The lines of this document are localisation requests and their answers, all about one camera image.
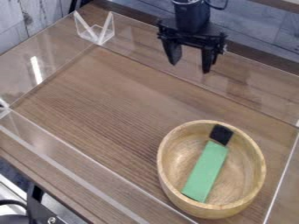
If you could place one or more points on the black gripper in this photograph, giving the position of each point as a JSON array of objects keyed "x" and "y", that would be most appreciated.
[{"x": 189, "y": 29}]

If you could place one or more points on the black table leg bracket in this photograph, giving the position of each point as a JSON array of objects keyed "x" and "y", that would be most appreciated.
[{"x": 38, "y": 214}]

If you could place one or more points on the small black square block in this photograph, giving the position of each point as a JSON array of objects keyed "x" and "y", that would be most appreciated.
[{"x": 220, "y": 134}]

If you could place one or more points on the clear acrylic front wall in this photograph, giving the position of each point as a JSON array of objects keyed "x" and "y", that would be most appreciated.
[{"x": 81, "y": 183}]

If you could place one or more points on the green foam stick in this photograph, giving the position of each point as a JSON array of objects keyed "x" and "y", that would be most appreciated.
[{"x": 204, "y": 172}]

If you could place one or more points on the wooden bowl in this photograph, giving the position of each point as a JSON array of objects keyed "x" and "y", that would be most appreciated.
[{"x": 241, "y": 175}]

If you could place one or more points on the clear acrylic corner bracket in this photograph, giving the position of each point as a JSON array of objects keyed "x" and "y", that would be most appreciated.
[{"x": 96, "y": 34}]

